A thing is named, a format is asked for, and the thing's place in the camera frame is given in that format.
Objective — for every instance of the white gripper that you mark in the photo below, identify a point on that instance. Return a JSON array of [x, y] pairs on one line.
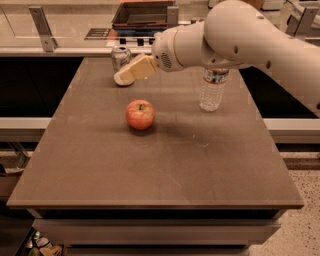
[[162, 50]]

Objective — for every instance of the white green 7up can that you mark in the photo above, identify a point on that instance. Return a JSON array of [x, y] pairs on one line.
[[120, 56]]

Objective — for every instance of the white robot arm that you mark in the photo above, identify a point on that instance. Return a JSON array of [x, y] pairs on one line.
[[233, 35]]

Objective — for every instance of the dark open tray box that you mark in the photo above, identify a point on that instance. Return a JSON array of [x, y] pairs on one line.
[[141, 18]]

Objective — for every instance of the red apple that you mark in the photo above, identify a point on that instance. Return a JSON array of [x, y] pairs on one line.
[[140, 114]]

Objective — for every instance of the clear plastic water bottle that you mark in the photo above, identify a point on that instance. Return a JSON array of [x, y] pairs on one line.
[[212, 88]]

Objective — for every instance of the brown table with shelf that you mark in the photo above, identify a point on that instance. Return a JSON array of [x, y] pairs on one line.
[[191, 181]]

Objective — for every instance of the middle metal glass bracket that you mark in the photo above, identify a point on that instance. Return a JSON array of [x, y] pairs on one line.
[[172, 16]]

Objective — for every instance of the metal glass bracket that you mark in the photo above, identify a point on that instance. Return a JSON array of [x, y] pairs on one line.
[[47, 39], [172, 16], [302, 28]]

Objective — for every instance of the left metal glass bracket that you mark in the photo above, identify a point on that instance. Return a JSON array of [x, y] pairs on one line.
[[47, 39]]

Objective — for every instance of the right metal glass bracket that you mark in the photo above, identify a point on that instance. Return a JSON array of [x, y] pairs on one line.
[[302, 28]]

